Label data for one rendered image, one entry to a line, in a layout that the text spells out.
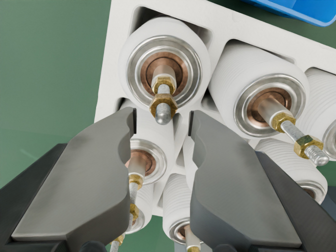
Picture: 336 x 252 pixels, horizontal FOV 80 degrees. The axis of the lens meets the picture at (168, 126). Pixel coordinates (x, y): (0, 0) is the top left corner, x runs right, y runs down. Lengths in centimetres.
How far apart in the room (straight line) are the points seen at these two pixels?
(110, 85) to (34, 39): 27
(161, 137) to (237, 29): 16
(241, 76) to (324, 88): 13
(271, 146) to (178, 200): 18
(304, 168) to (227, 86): 17
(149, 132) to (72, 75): 31
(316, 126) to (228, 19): 16
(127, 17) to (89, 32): 21
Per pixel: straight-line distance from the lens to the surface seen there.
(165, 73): 18
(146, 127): 25
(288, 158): 36
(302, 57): 33
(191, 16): 27
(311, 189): 36
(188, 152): 31
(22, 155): 70
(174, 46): 20
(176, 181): 39
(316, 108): 30
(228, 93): 23
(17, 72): 57
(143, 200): 33
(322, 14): 43
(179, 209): 35
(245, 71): 23
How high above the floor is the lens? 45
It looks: 59 degrees down
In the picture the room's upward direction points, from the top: 179 degrees clockwise
